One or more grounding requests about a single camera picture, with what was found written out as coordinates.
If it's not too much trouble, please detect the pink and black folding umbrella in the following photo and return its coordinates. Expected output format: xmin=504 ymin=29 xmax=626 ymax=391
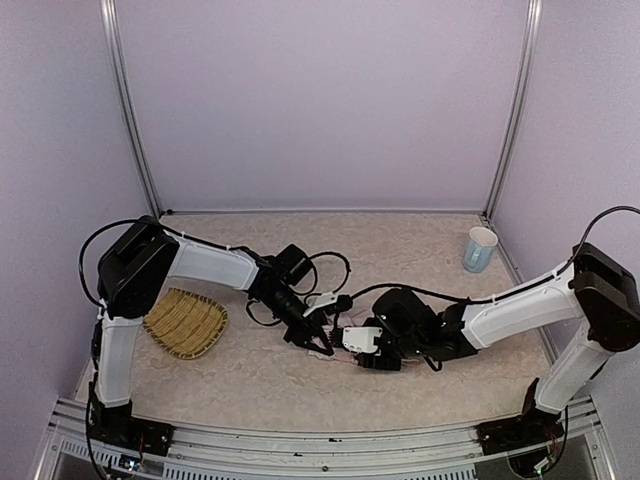
xmin=307 ymin=309 xmax=368 ymax=365

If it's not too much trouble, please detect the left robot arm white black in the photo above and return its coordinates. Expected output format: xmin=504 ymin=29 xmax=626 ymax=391
xmin=93 ymin=216 xmax=334 ymax=416

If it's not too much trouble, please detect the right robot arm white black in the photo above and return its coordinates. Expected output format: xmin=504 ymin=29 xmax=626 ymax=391
xmin=342 ymin=243 xmax=639 ymax=423

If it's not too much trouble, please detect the woven bamboo tray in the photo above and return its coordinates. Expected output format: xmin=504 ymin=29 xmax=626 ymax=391
xmin=143 ymin=287 xmax=228 ymax=360

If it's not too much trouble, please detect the light blue paper cup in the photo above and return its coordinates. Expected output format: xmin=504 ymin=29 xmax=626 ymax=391
xmin=462 ymin=226 xmax=499 ymax=273

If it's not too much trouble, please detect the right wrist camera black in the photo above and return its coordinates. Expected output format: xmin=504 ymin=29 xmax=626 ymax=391
xmin=329 ymin=326 xmax=383 ymax=353

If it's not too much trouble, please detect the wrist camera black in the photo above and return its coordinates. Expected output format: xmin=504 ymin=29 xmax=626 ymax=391
xmin=329 ymin=326 xmax=383 ymax=353
xmin=303 ymin=292 xmax=353 ymax=318

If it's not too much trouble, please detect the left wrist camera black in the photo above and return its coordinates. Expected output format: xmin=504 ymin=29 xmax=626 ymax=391
xmin=303 ymin=292 xmax=353 ymax=318

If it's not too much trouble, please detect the left camera black cable loop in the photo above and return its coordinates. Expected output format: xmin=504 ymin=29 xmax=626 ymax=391
xmin=304 ymin=249 xmax=352 ymax=301

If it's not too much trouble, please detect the aluminium front rail frame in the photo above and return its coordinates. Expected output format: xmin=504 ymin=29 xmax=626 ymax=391
xmin=27 ymin=397 xmax=623 ymax=479

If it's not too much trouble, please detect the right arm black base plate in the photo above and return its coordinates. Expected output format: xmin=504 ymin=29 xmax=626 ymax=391
xmin=476 ymin=409 xmax=565 ymax=455

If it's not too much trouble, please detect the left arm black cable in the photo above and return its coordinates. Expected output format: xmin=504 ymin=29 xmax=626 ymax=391
xmin=76 ymin=217 xmax=166 ymax=306

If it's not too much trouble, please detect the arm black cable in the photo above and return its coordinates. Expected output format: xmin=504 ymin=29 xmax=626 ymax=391
xmin=76 ymin=217 xmax=166 ymax=306
xmin=349 ymin=205 xmax=640 ymax=306

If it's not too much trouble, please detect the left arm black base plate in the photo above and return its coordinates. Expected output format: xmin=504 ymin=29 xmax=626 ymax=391
xmin=89 ymin=409 xmax=174 ymax=457

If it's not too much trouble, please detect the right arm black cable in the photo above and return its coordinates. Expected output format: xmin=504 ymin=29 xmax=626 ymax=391
xmin=349 ymin=205 xmax=640 ymax=306

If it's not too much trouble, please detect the left aluminium corner post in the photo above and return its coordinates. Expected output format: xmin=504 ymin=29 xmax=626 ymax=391
xmin=99 ymin=0 xmax=163 ymax=218

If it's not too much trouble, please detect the aluminium corner post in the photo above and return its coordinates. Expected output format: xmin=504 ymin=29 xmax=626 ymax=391
xmin=99 ymin=0 xmax=163 ymax=218
xmin=483 ymin=0 xmax=543 ymax=223

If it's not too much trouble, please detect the right aluminium corner post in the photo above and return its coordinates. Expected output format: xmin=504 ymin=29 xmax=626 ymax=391
xmin=483 ymin=0 xmax=543 ymax=223

